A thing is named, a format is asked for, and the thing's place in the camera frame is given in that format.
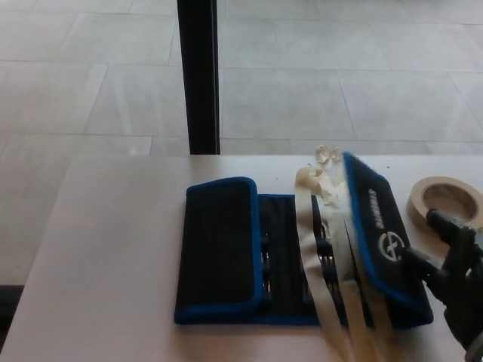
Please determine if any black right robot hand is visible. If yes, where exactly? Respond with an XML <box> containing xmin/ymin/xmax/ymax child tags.
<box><xmin>401</xmin><ymin>209</ymin><xmax>483</xmax><ymax>362</ymax></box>

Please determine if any black vertical post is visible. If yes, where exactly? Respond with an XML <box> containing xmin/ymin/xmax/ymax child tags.
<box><xmin>176</xmin><ymin>0</ymin><xmax>222</xmax><ymax>156</ymax></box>

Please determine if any beige masking tape roll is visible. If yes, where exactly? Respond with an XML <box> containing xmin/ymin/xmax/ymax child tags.
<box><xmin>406</xmin><ymin>176</ymin><xmax>483</xmax><ymax>230</ymax></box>

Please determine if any black blue-trimmed toolkit pouch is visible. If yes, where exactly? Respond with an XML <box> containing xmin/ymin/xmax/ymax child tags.
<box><xmin>174</xmin><ymin>152</ymin><xmax>435</xmax><ymax>327</ymax></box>

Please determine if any narrow beige masking tape strip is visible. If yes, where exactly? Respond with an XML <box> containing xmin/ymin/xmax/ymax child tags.
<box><xmin>314</xmin><ymin>145</ymin><xmax>373</xmax><ymax>362</ymax></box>

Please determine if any long beige masking tape strip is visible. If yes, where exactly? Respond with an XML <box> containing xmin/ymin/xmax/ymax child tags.
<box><xmin>328</xmin><ymin>148</ymin><xmax>403</xmax><ymax>362</ymax></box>

